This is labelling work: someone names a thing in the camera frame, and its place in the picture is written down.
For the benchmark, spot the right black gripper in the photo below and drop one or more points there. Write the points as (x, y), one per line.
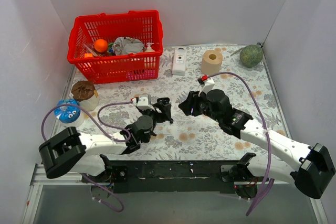
(196, 106)

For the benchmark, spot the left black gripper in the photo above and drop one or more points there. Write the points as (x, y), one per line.
(159, 109)

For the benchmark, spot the black earbud charging case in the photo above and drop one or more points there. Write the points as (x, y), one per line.
(164, 100)

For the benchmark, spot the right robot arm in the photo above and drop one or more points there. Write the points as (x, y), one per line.
(309, 168)

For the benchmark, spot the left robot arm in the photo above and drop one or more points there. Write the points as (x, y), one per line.
(72, 151)

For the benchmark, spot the beige toilet paper roll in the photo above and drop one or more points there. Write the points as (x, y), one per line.
(211, 62)

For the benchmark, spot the white rectangular box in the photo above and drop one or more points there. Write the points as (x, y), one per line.
(179, 62)

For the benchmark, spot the floral table mat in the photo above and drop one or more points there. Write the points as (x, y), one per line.
(188, 137)

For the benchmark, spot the white pump bottle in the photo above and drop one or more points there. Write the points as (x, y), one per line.
(149, 47)

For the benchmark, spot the black base bar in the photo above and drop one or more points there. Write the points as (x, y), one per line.
(224, 177)

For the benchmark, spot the green melon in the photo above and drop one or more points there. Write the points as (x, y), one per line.
(251, 55)

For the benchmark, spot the crumpled grey cloth bag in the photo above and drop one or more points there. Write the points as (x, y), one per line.
(127, 45)

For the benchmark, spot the brown lid cream cup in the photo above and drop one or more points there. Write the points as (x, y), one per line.
(85, 93)

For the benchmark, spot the red plastic shopping basket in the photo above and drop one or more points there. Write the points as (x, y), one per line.
(144, 25)

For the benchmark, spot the blue lid white container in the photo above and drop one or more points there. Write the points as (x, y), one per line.
(69, 115)

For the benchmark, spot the clear plastic bag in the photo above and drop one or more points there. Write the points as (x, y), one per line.
(91, 50)

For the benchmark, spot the orange fruit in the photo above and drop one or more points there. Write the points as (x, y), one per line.
(101, 45)

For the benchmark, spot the orange small block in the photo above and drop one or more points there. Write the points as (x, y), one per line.
(88, 55)

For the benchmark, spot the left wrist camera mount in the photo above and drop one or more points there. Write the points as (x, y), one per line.
(143, 102)

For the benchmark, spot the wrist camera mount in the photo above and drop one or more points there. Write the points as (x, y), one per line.
(143, 102)
(206, 83)

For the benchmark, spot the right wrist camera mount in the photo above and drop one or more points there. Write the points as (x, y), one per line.
(206, 83)

